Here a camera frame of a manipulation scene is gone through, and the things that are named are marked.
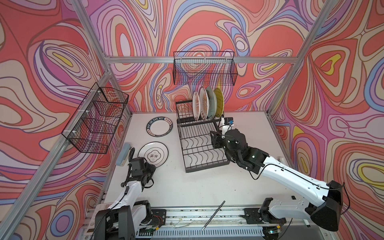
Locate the pale green flower plate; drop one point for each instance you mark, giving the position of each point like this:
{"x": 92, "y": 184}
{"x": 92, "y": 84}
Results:
{"x": 212, "y": 103}

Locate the back wall wire basket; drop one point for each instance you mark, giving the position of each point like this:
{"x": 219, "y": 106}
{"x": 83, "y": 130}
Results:
{"x": 214, "y": 68}

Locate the light blue sponge block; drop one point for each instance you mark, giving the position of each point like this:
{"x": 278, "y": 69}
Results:
{"x": 124, "y": 155}

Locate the metal rod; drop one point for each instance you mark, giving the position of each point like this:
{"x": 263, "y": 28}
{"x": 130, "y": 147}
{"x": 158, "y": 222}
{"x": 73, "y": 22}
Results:
{"x": 213, "y": 215}

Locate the yellow striped plate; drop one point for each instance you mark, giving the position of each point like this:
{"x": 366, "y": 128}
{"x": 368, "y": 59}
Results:
{"x": 220, "y": 102}

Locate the wall wire basket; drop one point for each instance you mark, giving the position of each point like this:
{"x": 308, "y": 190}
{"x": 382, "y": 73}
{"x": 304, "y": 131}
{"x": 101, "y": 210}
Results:
{"x": 214, "y": 68}
{"x": 99, "y": 115}

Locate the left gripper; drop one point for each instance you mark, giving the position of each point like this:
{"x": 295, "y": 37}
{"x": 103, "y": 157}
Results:
{"x": 150, "y": 167}

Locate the white plate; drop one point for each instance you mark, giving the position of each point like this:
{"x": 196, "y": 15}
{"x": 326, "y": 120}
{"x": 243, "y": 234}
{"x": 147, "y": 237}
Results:
{"x": 155, "y": 153}

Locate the black wire dish rack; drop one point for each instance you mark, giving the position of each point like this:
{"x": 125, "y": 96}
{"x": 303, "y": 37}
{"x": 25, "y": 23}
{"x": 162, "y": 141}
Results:
{"x": 196, "y": 142}

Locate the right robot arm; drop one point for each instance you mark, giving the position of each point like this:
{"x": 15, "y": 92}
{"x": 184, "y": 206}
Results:
{"x": 318, "y": 201}

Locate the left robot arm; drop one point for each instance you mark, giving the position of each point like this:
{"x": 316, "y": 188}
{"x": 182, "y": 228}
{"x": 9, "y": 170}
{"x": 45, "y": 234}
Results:
{"x": 121, "y": 220}

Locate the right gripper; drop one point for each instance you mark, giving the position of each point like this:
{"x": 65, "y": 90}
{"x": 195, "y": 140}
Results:
{"x": 216, "y": 138}

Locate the black rimmed lettered plate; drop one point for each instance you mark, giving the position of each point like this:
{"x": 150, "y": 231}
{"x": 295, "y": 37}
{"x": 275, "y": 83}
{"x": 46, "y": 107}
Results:
{"x": 159, "y": 126}

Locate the orange sunburst plate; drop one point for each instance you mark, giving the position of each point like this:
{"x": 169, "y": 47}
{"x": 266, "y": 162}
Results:
{"x": 204, "y": 103}
{"x": 196, "y": 105}

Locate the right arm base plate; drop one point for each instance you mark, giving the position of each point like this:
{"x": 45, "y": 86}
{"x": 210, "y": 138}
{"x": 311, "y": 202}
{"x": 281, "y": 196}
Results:
{"x": 257, "y": 216}

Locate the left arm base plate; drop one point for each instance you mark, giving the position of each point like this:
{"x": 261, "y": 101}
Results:
{"x": 158, "y": 218}

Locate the left wall wire basket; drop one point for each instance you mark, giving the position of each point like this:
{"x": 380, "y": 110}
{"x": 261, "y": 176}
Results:
{"x": 99, "y": 115}

